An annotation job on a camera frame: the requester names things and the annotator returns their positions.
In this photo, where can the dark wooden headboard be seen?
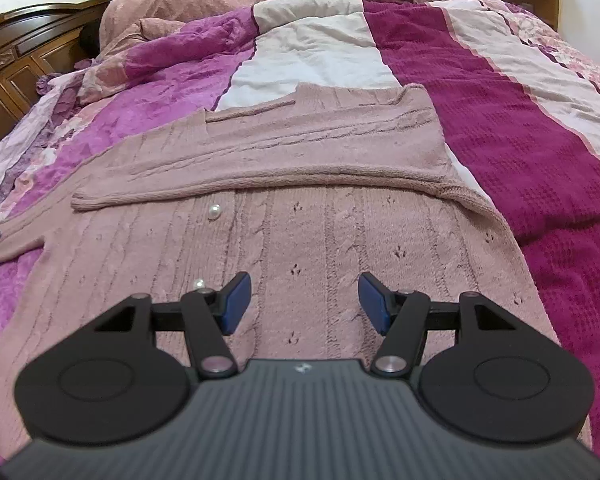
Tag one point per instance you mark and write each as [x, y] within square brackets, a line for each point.
[35, 41]

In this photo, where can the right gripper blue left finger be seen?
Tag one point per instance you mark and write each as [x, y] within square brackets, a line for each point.
[208, 316]

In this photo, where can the magenta pink white patchwork blanket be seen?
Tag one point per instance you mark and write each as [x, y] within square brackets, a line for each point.
[522, 129]

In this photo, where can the pink cable-knit cardigan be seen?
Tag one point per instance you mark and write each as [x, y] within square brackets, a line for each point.
[304, 193]

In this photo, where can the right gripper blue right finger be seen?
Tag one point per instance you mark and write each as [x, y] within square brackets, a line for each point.
[400, 317]

